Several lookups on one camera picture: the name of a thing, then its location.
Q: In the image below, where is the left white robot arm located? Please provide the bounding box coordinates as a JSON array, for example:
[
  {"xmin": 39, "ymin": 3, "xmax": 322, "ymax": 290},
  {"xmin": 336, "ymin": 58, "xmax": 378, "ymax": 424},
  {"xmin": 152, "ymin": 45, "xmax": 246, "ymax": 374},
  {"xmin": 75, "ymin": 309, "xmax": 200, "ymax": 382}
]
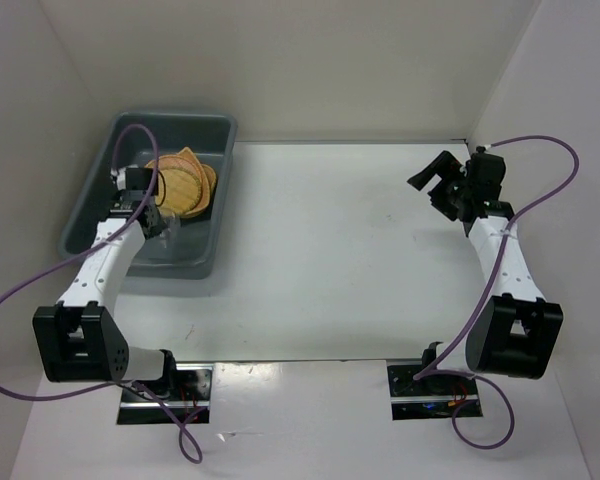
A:
[{"xmin": 33, "ymin": 167, "xmax": 180, "ymax": 400}]

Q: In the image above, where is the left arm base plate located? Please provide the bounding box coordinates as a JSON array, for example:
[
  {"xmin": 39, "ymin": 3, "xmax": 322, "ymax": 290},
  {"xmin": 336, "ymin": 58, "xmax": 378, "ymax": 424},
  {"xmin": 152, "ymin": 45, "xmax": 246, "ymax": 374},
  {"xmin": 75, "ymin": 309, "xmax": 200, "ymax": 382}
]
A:
[{"xmin": 116, "ymin": 363, "xmax": 214, "ymax": 425}]

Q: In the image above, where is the round yellow bamboo plate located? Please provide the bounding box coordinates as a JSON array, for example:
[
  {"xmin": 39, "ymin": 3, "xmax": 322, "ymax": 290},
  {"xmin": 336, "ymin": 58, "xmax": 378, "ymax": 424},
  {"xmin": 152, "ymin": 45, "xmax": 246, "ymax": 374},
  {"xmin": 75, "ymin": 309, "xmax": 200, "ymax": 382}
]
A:
[{"xmin": 146, "ymin": 154, "xmax": 207, "ymax": 217}]

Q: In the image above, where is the triangular orange woven plate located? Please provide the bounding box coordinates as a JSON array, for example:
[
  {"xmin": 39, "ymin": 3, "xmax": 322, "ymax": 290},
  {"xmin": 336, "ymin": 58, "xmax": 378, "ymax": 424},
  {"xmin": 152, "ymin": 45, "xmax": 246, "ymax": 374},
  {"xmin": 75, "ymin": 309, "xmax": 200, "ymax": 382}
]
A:
[{"xmin": 178, "ymin": 147, "xmax": 207, "ymax": 172}]

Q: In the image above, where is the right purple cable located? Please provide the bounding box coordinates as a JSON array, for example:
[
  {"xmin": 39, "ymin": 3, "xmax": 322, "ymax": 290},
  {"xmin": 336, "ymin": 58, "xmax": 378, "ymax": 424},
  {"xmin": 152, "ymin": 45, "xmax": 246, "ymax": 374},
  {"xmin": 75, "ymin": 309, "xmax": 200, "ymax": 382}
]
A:
[{"xmin": 412, "ymin": 134, "xmax": 581, "ymax": 449}]

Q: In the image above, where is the square orange woven plate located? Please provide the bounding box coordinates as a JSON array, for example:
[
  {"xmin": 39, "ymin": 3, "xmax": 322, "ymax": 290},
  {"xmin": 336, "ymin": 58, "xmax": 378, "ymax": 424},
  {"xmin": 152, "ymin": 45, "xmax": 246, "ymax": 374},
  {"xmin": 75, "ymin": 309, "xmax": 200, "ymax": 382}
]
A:
[{"xmin": 199, "ymin": 164, "xmax": 217, "ymax": 212}]

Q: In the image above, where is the grey plastic bin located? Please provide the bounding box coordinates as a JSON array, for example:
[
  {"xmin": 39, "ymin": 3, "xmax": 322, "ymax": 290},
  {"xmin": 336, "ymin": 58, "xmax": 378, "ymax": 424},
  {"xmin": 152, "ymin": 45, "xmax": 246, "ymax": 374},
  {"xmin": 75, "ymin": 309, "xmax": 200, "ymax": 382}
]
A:
[{"xmin": 58, "ymin": 109, "xmax": 238, "ymax": 280}]

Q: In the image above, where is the round orange woven plate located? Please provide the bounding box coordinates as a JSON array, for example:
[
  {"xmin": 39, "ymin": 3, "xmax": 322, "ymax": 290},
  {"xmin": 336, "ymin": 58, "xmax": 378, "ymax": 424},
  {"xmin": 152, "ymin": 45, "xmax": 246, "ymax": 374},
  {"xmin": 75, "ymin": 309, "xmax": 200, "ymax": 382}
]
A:
[{"xmin": 188, "ymin": 190, "xmax": 211, "ymax": 216}]

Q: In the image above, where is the clear plastic cup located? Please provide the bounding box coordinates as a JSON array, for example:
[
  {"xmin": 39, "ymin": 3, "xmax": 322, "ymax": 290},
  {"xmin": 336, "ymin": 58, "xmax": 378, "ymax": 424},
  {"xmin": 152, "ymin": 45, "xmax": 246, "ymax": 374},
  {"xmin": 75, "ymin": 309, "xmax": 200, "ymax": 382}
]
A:
[{"xmin": 154, "ymin": 209, "xmax": 181, "ymax": 251}]

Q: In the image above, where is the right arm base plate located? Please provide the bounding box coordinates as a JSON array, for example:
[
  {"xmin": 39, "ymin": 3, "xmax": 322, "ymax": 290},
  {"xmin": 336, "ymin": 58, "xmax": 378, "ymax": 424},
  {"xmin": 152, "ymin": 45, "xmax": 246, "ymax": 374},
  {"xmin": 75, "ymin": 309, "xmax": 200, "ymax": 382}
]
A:
[{"xmin": 387, "ymin": 362, "xmax": 483, "ymax": 421}]

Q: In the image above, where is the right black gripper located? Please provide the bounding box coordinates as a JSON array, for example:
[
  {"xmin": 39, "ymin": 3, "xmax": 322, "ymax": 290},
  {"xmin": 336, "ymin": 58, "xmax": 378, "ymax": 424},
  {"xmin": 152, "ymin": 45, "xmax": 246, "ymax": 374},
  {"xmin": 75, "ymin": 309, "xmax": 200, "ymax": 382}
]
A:
[{"xmin": 408, "ymin": 150, "xmax": 473, "ymax": 221}]

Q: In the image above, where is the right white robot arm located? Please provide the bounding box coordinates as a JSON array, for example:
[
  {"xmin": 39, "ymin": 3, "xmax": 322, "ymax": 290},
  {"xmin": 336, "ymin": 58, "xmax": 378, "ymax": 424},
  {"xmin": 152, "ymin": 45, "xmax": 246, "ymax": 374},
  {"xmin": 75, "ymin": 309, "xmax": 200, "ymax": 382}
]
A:
[{"xmin": 408, "ymin": 151, "xmax": 563, "ymax": 380}]

